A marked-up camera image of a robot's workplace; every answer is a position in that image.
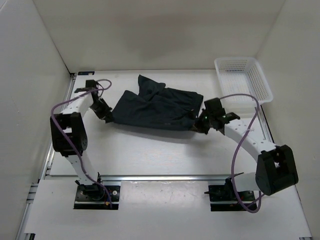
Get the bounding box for blue label sticker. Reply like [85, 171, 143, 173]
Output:
[77, 71, 95, 76]

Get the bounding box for aluminium left rail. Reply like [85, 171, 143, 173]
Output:
[15, 73, 77, 240]

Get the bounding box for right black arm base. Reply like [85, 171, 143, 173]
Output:
[204, 177, 258, 212]

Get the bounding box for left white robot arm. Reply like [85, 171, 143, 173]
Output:
[50, 92, 112, 200]

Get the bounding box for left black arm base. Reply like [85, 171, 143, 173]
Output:
[73, 180, 121, 210]

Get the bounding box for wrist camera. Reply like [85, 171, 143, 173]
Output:
[74, 79, 98, 94]
[220, 112, 241, 125]

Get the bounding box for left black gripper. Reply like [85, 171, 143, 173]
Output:
[89, 97, 113, 122]

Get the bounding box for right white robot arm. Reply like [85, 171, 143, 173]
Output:
[194, 98, 299, 200]

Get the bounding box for aluminium right rail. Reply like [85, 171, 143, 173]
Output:
[257, 106, 314, 240]

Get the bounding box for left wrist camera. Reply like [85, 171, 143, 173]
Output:
[74, 79, 98, 94]

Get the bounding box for aluminium rail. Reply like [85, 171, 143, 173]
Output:
[39, 174, 296, 186]
[15, 73, 77, 240]
[257, 106, 314, 240]

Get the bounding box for white perforated plastic basket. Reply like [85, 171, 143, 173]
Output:
[214, 57, 273, 104]

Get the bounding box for dark navy shorts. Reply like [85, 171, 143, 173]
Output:
[112, 75, 204, 131]

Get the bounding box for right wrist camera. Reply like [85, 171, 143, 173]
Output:
[220, 112, 241, 125]

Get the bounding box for aluminium front rail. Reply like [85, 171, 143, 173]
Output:
[39, 174, 296, 186]

